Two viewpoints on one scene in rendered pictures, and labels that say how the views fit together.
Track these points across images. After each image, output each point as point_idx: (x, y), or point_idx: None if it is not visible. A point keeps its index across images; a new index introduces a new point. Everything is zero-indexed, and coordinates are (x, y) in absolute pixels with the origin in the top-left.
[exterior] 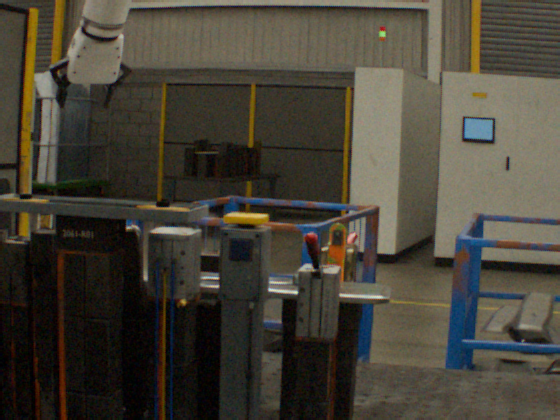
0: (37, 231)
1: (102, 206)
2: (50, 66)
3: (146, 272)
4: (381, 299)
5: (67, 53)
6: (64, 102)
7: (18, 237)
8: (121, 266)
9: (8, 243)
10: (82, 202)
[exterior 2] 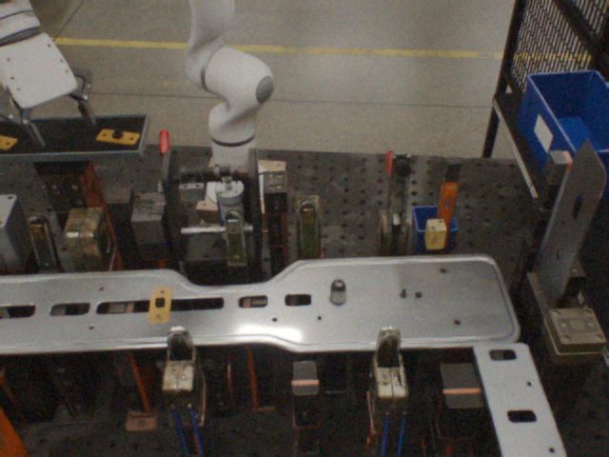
0: (125, 188)
1: (47, 137)
2: (88, 70)
3: (40, 314)
4: None
5: (67, 64)
6: (84, 119)
7: (153, 207)
8: (72, 334)
9: (155, 193)
10: (68, 149)
